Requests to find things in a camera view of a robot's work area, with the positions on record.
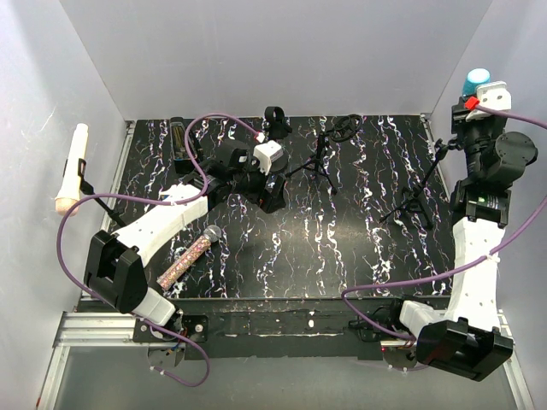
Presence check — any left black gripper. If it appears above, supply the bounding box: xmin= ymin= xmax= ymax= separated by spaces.
xmin=229 ymin=154 xmax=286 ymax=214

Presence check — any teal blue microphone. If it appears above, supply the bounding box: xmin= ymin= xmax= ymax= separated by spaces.
xmin=462 ymin=67 xmax=491 ymax=97

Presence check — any glitter silver-head microphone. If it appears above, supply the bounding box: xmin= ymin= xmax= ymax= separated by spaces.
xmin=156 ymin=225 xmax=221 ymax=291

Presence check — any black round-base mic stand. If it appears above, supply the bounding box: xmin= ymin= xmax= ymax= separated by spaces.
xmin=263 ymin=106 xmax=292 ymax=174

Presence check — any black tripod shock-mount stand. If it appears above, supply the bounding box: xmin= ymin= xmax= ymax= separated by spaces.
xmin=285 ymin=114 xmax=364 ymax=195

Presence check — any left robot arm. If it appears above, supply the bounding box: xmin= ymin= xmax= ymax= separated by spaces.
xmin=84 ymin=139 xmax=288 ymax=342

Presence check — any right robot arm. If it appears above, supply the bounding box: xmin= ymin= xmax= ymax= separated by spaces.
xmin=386 ymin=102 xmax=538 ymax=381

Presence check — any black left round-base stand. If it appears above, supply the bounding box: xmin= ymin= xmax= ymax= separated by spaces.
xmin=78 ymin=158 xmax=126 ymax=227

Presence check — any pale pink microphone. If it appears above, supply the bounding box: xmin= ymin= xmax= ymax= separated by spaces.
xmin=55 ymin=123 xmax=89 ymax=216

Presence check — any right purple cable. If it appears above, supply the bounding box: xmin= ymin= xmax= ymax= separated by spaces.
xmin=341 ymin=97 xmax=547 ymax=347

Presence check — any purple cable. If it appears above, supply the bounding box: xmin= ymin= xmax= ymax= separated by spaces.
xmin=56 ymin=113 xmax=266 ymax=388
xmin=341 ymin=97 xmax=547 ymax=347

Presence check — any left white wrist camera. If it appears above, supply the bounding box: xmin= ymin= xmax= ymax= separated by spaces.
xmin=253 ymin=141 xmax=286 ymax=175

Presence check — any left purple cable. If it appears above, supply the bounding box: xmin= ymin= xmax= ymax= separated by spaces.
xmin=56 ymin=113 xmax=266 ymax=388

